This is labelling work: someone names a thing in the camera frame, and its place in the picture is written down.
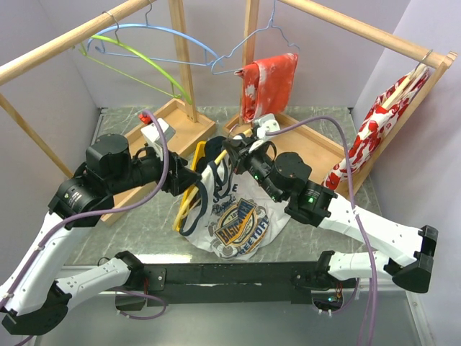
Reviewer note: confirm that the blue plastic hanger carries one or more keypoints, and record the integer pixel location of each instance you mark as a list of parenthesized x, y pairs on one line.
[(210, 56)]

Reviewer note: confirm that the orange tie-dye garment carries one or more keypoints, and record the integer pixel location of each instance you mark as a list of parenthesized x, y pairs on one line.
[(266, 85)]

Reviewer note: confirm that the yellow plastic bin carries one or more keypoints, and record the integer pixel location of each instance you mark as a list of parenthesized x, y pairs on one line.
[(188, 203)]

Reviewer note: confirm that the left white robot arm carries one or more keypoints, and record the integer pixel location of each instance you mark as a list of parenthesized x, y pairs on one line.
[(33, 300)]

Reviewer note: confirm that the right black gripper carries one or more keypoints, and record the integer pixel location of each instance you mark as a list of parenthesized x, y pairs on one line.
[(239, 153)]

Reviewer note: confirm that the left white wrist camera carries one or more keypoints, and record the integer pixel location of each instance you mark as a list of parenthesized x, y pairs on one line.
[(151, 134)]

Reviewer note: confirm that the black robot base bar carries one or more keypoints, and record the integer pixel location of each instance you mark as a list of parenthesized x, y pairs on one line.
[(245, 282)]

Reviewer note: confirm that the red floral white garment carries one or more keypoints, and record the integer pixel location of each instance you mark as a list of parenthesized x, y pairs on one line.
[(379, 122)]

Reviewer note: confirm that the wooden hanger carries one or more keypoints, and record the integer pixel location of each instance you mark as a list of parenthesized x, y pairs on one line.
[(393, 97)]

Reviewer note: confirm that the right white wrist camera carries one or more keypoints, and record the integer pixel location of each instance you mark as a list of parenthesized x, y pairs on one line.
[(263, 126)]

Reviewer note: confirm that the yellow hanger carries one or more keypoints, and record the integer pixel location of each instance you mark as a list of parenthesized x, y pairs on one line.
[(217, 161)]

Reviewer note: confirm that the right wooden clothes rack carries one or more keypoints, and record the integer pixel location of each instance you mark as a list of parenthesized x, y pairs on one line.
[(321, 152)]

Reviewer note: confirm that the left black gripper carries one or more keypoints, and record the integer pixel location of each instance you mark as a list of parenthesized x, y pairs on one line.
[(177, 180)]

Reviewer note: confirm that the blue wire hanger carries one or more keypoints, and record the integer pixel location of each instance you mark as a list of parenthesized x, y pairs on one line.
[(252, 36)]

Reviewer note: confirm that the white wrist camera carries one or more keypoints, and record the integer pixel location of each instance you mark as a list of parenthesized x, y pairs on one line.
[(151, 134), (263, 126)]

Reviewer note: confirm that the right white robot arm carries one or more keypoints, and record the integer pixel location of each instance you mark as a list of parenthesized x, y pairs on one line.
[(403, 254)]

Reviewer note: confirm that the white graphic tank top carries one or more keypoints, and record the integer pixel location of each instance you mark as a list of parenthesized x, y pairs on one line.
[(234, 217)]

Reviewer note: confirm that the dark navy garment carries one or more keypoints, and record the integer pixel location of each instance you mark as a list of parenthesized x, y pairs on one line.
[(214, 148)]

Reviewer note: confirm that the green hanger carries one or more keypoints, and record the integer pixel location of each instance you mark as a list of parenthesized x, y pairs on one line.
[(177, 90)]

